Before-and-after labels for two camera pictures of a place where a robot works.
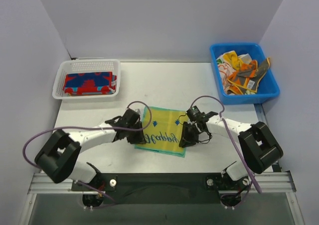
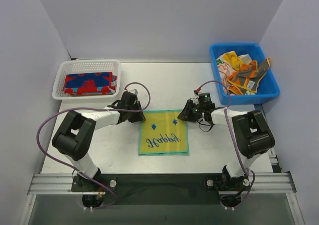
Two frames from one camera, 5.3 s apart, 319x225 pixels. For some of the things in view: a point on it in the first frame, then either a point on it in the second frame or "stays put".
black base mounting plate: x=157 y=189 stays put
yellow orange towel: x=233 y=58 stays put
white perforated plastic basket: x=84 y=66 stays put
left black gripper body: x=137 y=134 to x=136 y=112
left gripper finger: x=136 y=137 to x=137 y=117
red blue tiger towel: x=89 y=83 stays put
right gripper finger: x=190 y=135 to x=188 y=112
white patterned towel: x=225 y=69 stays put
